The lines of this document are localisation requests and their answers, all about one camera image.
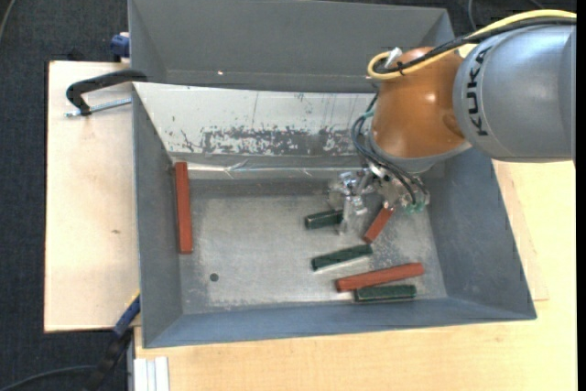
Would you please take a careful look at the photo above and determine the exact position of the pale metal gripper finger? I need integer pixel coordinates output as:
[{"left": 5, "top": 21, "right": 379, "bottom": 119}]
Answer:
[
  {"left": 327, "top": 171, "right": 364, "bottom": 210},
  {"left": 339, "top": 191, "right": 368, "bottom": 235}
]

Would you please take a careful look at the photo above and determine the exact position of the short red-brown flat block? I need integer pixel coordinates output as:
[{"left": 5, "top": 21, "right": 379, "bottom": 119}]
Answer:
[{"left": 363, "top": 204, "right": 396, "bottom": 244}]

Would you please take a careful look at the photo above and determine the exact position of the short dark green flat block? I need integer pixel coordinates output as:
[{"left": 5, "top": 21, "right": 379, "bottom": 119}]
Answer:
[{"left": 304, "top": 209, "right": 344, "bottom": 232}]

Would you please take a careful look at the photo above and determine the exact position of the grey metal bin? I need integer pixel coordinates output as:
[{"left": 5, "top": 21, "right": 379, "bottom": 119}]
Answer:
[{"left": 126, "top": 0, "right": 537, "bottom": 349}]

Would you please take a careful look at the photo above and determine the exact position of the long red-brown flat block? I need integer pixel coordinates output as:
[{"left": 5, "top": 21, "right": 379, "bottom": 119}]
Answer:
[{"left": 174, "top": 161, "right": 194, "bottom": 255}]

